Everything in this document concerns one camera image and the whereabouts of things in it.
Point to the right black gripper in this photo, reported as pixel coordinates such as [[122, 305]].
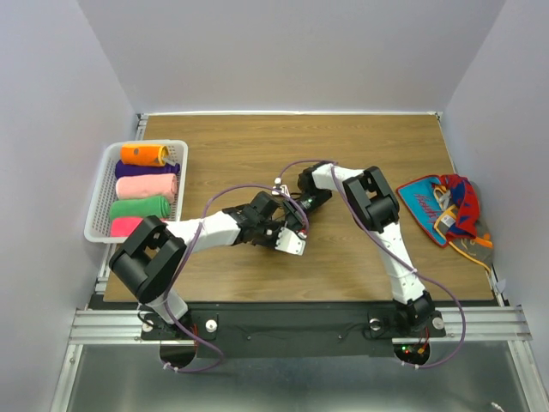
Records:
[[293, 217]]

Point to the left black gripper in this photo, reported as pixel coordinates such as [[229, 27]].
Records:
[[277, 227]]

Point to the teal red-trimmed towel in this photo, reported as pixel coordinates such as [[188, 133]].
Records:
[[429, 203]]

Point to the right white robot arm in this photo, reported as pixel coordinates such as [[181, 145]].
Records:
[[375, 209]]

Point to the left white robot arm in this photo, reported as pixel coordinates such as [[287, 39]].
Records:
[[150, 259]]

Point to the green rolled towel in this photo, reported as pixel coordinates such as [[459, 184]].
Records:
[[157, 205]]

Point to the purple rolled towel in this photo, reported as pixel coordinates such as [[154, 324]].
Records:
[[127, 170]]

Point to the light pink rolled towel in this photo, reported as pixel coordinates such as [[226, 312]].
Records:
[[149, 185]]

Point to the hot pink rolled towel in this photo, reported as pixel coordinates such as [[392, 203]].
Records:
[[124, 226]]

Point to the orange rolled towel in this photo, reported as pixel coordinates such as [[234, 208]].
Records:
[[144, 155]]

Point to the white plastic basket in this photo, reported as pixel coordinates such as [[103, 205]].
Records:
[[98, 224]]

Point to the red blue patterned towel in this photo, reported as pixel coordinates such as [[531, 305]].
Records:
[[463, 195]]

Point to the grey orange-trimmed towel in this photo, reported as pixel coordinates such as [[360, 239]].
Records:
[[479, 250]]

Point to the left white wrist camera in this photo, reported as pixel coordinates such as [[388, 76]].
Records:
[[291, 242]]

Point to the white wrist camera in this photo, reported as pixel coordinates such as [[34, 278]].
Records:
[[291, 242], [279, 189]]

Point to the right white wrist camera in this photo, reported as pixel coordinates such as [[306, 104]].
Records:
[[279, 189]]

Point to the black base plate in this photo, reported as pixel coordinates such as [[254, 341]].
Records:
[[286, 330]]

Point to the aluminium frame rail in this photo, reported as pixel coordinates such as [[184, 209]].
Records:
[[105, 327]]

